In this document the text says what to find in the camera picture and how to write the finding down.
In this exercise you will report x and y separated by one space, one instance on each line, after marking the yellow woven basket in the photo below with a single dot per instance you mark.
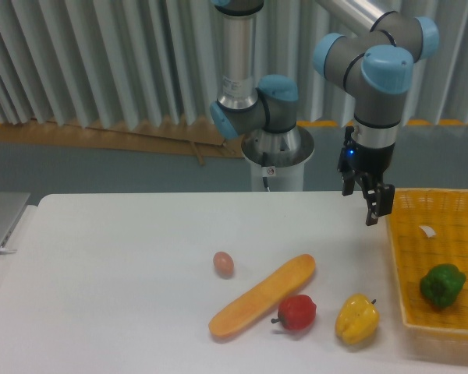
446 211

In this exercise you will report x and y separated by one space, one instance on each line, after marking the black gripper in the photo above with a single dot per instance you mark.
372 162

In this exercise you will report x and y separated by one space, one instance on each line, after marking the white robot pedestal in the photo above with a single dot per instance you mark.
273 179

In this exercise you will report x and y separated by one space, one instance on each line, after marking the white label in basket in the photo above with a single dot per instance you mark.
428 231

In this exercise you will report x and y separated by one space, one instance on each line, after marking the brown egg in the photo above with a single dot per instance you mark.
223 264

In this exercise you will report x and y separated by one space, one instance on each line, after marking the brown cardboard sheet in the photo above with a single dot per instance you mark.
200 139

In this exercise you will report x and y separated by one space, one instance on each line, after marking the green bell pepper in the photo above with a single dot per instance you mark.
442 284

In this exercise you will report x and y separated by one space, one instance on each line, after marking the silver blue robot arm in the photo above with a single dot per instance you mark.
375 67

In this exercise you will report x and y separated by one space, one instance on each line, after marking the orange baguette bread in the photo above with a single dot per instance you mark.
248 308

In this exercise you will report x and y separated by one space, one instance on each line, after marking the red bell pepper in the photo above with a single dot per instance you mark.
296 313

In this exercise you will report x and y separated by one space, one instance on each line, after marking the yellow bell pepper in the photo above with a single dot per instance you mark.
357 320

